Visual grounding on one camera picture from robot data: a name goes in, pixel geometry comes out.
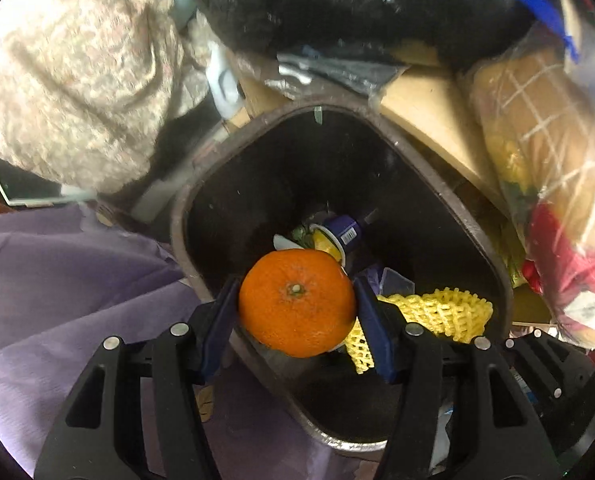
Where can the yellow cylindrical can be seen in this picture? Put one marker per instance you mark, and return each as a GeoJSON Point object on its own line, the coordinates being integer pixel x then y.
{"type": "Point", "coordinates": [338, 237]}

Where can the floral covered chair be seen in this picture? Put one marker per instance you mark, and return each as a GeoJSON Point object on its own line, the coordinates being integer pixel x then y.
{"type": "Point", "coordinates": [87, 86]}

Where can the purple floral tablecloth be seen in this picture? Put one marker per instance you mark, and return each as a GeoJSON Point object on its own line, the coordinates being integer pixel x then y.
{"type": "Point", "coordinates": [69, 280]}

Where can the clear bag of goods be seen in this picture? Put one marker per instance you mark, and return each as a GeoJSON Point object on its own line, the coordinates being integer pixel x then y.
{"type": "Point", "coordinates": [539, 131]}

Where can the yellow foam fruit net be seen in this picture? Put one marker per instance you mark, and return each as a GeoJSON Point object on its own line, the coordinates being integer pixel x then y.
{"type": "Point", "coordinates": [461, 316]}

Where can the dark trash bin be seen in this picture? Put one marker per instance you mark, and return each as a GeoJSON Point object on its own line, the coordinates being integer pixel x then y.
{"type": "Point", "coordinates": [305, 163]}

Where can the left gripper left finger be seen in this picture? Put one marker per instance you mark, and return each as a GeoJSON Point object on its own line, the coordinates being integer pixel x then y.
{"type": "Point", "coordinates": [98, 433]}

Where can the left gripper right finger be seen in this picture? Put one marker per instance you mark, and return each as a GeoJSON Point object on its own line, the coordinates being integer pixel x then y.
{"type": "Point", "coordinates": [462, 415]}

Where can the orange mandarin fruit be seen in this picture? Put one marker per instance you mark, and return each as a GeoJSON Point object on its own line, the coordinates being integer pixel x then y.
{"type": "Point", "coordinates": [297, 301]}

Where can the black garbage bag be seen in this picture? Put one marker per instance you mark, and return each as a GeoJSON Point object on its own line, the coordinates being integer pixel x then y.
{"type": "Point", "coordinates": [461, 31]}

